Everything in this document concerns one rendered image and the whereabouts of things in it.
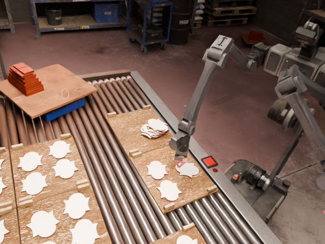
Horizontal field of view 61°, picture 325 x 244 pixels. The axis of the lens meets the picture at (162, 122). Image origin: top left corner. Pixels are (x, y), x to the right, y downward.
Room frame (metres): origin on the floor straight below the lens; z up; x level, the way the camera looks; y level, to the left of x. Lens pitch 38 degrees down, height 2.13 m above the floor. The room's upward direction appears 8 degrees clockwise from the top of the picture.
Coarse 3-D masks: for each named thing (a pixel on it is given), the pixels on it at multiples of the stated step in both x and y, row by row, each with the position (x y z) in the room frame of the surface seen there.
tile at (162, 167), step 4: (152, 164) 1.12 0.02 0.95; (156, 164) 1.12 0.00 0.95; (160, 164) 1.12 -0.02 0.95; (148, 168) 1.08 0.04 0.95; (152, 168) 1.08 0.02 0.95; (156, 168) 1.09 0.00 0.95; (160, 168) 1.09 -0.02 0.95; (164, 168) 1.10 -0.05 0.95; (148, 172) 1.05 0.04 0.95; (152, 172) 1.05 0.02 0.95; (156, 172) 1.06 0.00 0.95; (160, 172) 1.06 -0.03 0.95; (164, 172) 1.07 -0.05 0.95; (152, 176) 1.03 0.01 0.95; (156, 176) 1.03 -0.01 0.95; (160, 176) 1.03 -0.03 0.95
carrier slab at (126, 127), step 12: (108, 120) 1.48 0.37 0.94; (120, 120) 1.49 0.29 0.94; (132, 120) 1.51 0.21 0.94; (144, 120) 1.53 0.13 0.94; (120, 132) 1.37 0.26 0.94; (132, 132) 1.38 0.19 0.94; (168, 132) 1.43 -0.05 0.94; (120, 144) 1.27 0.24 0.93; (132, 144) 1.27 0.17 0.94; (144, 144) 1.28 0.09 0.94; (156, 144) 1.30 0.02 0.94; (168, 144) 1.31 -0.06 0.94
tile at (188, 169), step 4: (180, 164) 1.15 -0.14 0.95; (184, 164) 1.15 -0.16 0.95; (188, 164) 1.15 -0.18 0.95; (192, 164) 1.16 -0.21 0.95; (176, 168) 1.11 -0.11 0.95; (180, 168) 1.11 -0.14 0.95; (184, 168) 1.12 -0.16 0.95; (188, 168) 1.12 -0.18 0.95; (192, 168) 1.12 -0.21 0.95; (196, 168) 1.13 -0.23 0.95; (180, 172) 1.08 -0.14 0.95; (184, 172) 1.09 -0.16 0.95; (188, 172) 1.09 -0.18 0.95; (192, 172) 1.09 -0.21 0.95; (196, 172) 1.10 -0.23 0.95; (188, 176) 1.07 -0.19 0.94
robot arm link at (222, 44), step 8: (216, 40) 1.34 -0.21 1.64; (224, 40) 1.32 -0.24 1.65; (232, 40) 1.32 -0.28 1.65; (216, 48) 1.30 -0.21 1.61; (224, 48) 1.27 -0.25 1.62; (232, 48) 1.36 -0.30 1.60; (208, 56) 1.29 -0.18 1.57; (216, 56) 1.26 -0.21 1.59; (232, 56) 1.38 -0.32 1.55; (240, 56) 1.44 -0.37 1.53; (240, 64) 1.47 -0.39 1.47; (248, 64) 1.50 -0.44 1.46; (256, 64) 1.55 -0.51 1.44; (248, 72) 1.51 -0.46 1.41
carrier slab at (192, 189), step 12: (144, 156) 1.18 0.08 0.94; (156, 156) 1.19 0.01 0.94; (168, 156) 1.21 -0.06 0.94; (180, 156) 1.22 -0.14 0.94; (144, 168) 1.08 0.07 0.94; (168, 168) 1.11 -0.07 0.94; (144, 180) 1.00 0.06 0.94; (156, 180) 1.01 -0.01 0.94; (168, 180) 1.02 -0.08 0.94; (180, 180) 1.03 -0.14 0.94; (192, 180) 1.05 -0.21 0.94; (204, 180) 1.06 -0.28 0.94; (156, 192) 0.93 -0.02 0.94; (192, 192) 0.96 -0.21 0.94; (204, 192) 0.97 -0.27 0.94; (180, 204) 0.88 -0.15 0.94
